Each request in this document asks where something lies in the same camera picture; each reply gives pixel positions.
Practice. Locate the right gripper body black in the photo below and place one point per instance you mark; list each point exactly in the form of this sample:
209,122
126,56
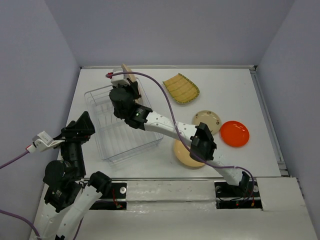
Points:
127,88

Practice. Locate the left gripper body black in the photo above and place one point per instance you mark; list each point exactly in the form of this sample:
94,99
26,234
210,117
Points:
79,137

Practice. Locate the beige floral square plate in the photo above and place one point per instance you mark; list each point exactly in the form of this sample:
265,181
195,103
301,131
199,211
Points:
132,78

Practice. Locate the small beige flower plate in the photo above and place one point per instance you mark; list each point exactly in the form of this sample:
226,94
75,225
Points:
210,118

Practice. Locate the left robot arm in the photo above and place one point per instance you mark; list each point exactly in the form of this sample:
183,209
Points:
67,200

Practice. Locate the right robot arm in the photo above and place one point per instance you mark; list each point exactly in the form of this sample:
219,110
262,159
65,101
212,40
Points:
197,139

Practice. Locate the yellow bamboo pattern plate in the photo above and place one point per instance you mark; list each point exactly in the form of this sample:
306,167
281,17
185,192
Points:
181,89

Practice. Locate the large yellow round plate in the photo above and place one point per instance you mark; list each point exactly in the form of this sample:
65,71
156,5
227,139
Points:
183,155

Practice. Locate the orange round plate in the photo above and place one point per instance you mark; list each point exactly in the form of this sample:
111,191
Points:
234,133

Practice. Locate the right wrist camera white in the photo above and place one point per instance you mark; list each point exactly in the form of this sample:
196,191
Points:
118,78

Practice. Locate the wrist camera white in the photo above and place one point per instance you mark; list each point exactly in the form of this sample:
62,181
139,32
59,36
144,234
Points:
118,78
42,142

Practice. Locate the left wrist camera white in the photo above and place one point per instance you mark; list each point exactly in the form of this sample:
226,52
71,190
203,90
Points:
42,142

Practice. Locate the clear wire dish rack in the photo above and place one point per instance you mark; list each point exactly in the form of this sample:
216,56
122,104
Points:
116,141

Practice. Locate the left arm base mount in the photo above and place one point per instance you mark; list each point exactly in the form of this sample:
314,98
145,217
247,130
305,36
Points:
114,200

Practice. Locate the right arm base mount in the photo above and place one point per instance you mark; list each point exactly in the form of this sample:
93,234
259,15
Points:
232,197

